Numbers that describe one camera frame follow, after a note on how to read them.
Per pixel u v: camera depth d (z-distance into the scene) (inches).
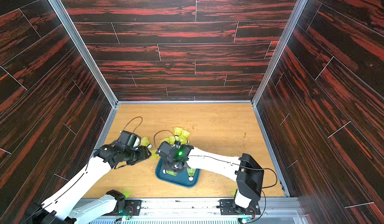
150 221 27.7
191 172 32.0
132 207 28.0
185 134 38.8
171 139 37.4
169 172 32.7
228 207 28.9
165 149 22.5
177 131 39.1
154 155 30.6
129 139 23.9
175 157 22.9
